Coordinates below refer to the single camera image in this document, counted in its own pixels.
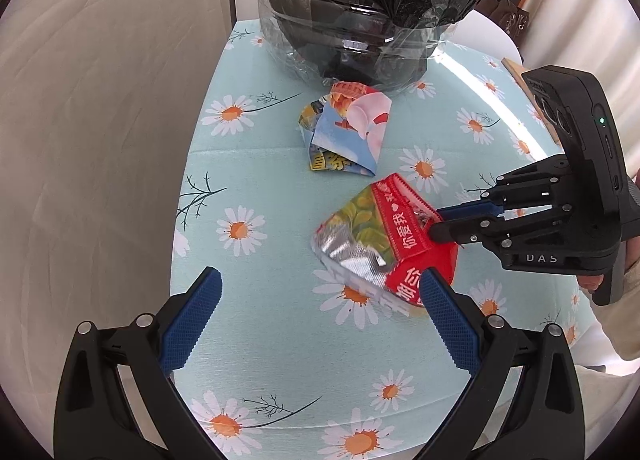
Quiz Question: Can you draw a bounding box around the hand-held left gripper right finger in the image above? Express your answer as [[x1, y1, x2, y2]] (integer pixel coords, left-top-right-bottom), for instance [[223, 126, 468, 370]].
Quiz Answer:
[[419, 267, 587, 460]]

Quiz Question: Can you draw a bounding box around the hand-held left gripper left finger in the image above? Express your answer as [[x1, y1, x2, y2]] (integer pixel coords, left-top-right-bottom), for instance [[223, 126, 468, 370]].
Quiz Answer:
[[54, 266, 223, 460]]

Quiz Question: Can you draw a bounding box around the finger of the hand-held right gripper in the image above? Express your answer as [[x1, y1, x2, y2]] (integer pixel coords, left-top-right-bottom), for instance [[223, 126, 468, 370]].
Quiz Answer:
[[428, 202, 577, 254], [436, 155, 572, 222]]

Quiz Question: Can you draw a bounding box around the red snack packet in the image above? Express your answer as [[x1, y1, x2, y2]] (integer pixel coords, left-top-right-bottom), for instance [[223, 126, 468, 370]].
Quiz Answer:
[[311, 172, 460, 319]]

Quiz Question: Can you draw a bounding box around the clear bin with black bag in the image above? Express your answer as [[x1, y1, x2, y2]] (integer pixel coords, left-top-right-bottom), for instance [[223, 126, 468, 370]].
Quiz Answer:
[[250, 0, 482, 91]]

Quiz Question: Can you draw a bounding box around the person's right hand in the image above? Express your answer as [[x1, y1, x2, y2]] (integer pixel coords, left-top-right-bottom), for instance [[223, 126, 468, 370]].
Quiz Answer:
[[575, 272, 607, 297]]

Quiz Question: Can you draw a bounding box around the wooden board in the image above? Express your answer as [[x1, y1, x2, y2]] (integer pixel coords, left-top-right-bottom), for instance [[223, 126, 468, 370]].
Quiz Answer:
[[501, 57, 540, 93]]

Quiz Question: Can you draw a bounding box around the daisy print tablecloth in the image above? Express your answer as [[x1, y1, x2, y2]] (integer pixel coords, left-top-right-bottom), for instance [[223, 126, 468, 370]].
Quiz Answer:
[[167, 17, 608, 460]]

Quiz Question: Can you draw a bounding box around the white chair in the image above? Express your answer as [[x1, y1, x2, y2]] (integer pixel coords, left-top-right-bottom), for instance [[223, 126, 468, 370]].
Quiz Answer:
[[447, 11, 525, 66]]

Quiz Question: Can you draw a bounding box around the blue and pink snack packet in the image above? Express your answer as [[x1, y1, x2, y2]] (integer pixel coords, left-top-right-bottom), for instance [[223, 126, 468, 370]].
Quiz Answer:
[[298, 81, 394, 179]]

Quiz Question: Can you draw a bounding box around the dark brown item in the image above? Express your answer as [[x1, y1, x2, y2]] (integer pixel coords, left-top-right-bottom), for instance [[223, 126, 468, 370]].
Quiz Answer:
[[474, 0, 532, 36]]

